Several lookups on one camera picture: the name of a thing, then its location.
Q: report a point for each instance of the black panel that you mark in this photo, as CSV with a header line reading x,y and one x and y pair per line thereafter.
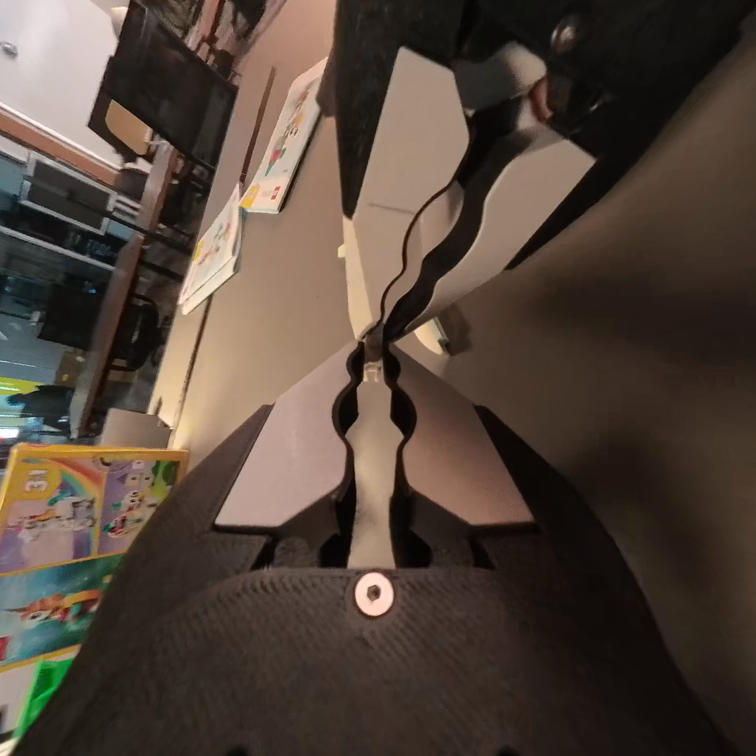
x,y
171,100

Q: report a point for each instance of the long brown table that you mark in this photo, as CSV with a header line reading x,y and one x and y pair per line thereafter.
x,y
118,295

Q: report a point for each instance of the white toy brick plate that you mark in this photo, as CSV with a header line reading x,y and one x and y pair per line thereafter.
x,y
372,369

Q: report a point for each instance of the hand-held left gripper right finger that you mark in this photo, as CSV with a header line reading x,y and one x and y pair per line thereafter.
x,y
460,455

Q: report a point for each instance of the instruction booklet with yellow corner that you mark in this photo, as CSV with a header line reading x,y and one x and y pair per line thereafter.
x,y
277,153

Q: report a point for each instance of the black office chair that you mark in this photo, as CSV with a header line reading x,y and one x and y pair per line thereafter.
x,y
136,334

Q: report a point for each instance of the dark narrow strip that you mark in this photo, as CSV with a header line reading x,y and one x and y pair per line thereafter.
x,y
258,121

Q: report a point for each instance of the person's right hand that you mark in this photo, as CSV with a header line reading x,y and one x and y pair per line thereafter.
x,y
541,97

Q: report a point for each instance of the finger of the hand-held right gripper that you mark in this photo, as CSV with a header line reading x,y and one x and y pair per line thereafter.
x,y
520,189
384,177

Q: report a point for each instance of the yellow toy brick set box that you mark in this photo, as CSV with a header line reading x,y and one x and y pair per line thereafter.
x,y
65,508

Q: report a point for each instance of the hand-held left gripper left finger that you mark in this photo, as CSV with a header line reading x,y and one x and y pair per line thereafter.
x,y
289,455

